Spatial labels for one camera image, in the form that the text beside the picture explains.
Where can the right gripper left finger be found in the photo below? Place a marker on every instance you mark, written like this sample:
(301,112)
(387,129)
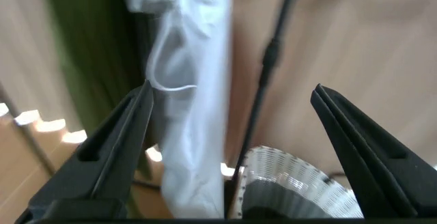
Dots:
(102,169)

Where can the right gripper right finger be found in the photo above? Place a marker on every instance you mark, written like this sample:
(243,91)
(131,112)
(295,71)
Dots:
(382,169)

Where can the pale grey shorts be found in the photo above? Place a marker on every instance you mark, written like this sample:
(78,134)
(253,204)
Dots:
(198,114)

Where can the green long-sleeved shirt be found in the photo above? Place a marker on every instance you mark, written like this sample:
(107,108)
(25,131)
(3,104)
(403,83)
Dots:
(95,46)

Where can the white laundry basket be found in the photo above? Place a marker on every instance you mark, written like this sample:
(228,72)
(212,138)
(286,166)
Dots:
(290,169)

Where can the black clothes rack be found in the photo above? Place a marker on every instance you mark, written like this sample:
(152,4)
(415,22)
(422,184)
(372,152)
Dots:
(269,60)

